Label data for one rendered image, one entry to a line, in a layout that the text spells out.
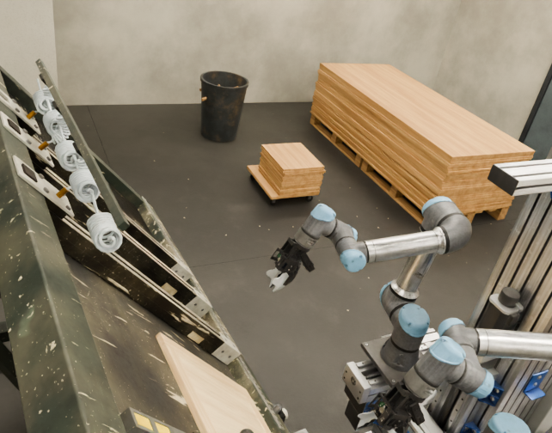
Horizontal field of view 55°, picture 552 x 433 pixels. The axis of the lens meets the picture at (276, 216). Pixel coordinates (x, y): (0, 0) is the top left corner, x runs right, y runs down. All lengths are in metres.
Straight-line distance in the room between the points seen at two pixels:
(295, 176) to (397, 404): 3.59
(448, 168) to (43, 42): 3.57
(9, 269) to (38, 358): 0.27
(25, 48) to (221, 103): 1.97
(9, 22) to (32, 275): 3.93
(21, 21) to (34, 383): 4.16
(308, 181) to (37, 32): 2.58
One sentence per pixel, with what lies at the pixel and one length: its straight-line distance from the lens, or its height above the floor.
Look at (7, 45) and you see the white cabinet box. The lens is 4.99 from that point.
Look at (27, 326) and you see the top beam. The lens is 1.06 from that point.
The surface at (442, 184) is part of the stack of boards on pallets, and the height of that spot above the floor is 0.50.
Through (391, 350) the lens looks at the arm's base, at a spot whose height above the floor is 1.10.
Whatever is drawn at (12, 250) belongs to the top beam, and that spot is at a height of 1.83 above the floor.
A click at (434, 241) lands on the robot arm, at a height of 1.62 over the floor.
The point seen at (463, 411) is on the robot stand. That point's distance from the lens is 2.14.
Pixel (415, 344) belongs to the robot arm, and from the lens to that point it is 2.14.
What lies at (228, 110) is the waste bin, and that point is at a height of 0.39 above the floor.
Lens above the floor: 2.56
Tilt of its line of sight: 32 degrees down
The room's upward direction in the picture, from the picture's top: 10 degrees clockwise
